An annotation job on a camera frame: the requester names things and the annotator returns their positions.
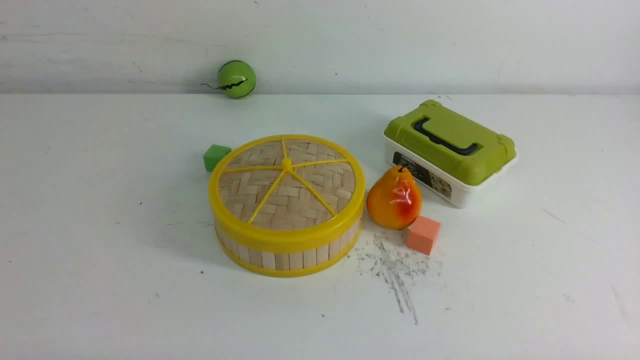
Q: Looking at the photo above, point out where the green white storage box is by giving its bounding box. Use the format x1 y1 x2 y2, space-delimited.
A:
383 99 518 208

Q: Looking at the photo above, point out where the yellow bamboo steamer basket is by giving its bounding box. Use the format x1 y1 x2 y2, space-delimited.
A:
214 218 363 278

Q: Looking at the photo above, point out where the salmon pink cube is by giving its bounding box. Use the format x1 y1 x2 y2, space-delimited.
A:
405 216 441 256

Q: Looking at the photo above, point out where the yellow woven steamer lid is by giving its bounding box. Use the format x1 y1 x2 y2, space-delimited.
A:
208 134 365 253

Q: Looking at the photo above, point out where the green striped ball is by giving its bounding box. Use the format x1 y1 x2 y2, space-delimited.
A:
201 60 258 100

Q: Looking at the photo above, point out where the green cube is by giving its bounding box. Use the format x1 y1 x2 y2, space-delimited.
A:
203 144 232 173

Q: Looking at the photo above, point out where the orange yellow toy pear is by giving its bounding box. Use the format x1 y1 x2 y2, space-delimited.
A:
366 165 423 230

